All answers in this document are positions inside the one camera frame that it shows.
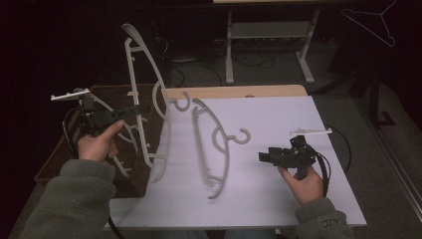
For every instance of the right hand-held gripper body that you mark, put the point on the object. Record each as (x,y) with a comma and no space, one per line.
(298,157)

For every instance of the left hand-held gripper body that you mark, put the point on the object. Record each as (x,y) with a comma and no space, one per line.
(91,119)

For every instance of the brown wicker basket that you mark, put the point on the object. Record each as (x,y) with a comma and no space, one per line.
(49,166)

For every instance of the person's left hand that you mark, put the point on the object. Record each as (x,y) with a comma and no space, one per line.
(96,147)

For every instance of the person's right hand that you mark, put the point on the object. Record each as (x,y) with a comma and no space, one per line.
(308,189)

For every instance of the black metal stand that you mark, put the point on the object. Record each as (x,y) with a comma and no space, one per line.
(375,99)

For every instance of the aluminium floor rail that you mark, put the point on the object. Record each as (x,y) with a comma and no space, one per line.
(401,176)

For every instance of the white metal desk frame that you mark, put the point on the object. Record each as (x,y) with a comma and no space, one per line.
(229,49)

